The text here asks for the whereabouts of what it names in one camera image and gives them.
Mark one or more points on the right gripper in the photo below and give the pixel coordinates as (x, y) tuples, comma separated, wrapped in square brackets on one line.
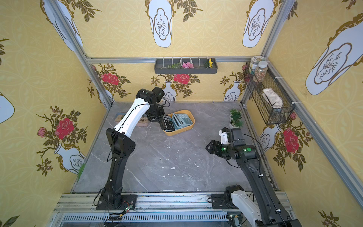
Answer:
[(217, 147)]

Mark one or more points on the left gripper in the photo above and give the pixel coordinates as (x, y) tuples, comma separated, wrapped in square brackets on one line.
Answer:
[(160, 117)]

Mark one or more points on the black calculator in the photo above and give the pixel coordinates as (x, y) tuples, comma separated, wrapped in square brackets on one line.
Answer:
[(166, 123)]

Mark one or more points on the blue calculator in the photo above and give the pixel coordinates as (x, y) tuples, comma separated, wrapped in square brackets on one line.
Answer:
[(181, 120)]

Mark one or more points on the yellow storage box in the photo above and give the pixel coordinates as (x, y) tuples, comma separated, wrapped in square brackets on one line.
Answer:
[(175, 132)]

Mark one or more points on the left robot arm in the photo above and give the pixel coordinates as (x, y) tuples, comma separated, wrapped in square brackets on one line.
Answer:
[(122, 146)]

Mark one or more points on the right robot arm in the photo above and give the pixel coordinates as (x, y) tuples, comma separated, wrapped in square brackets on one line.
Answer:
[(255, 184)]

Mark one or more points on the small potted green plant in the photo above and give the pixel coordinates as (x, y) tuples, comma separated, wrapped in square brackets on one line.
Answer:
[(235, 119)]

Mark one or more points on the pink artificial flower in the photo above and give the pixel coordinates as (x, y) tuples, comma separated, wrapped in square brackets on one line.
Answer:
[(188, 65)]

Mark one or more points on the beige cloth in basket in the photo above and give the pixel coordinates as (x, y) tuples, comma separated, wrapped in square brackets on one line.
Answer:
[(272, 98)]

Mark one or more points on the jar with white lid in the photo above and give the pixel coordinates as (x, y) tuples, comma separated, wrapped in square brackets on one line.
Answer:
[(260, 71)]

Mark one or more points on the jar behind with patterned lid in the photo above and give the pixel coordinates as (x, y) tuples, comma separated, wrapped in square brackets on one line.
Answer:
[(255, 61)]

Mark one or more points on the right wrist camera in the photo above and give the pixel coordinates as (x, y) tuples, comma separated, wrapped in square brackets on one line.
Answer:
[(223, 137)]

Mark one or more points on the grey wall shelf tray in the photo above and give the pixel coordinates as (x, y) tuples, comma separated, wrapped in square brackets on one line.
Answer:
[(173, 66)]

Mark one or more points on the black wire basket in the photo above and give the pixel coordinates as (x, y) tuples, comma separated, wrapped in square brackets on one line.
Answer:
[(254, 90)]

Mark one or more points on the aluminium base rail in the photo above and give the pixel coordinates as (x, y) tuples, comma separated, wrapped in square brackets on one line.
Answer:
[(150, 207)]

